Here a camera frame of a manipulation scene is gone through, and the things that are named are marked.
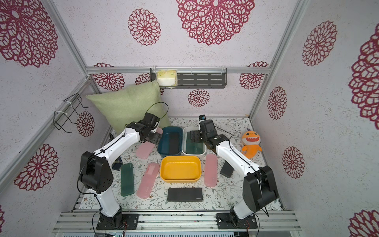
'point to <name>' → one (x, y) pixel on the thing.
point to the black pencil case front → (184, 194)
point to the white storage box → (188, 129)
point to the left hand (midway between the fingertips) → (152, 137)
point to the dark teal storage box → (164, 147)
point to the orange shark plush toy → (250, 139)
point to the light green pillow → (131, 104)
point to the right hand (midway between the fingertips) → (196, 131)
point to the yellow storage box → (180, 169)
